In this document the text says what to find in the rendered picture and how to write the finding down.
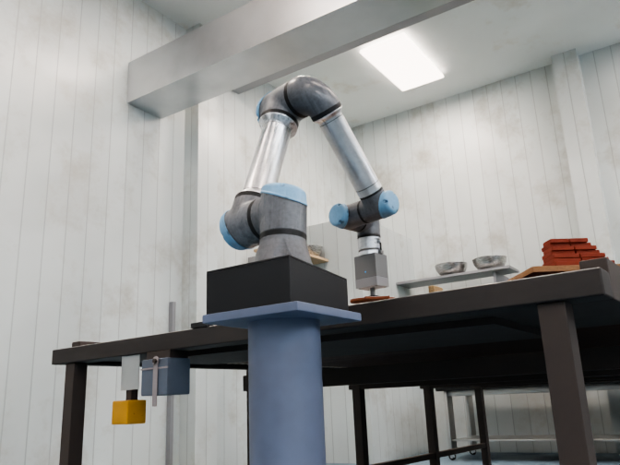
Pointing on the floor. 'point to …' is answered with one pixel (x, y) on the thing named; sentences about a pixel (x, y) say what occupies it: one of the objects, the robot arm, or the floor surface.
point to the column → (285, 378)
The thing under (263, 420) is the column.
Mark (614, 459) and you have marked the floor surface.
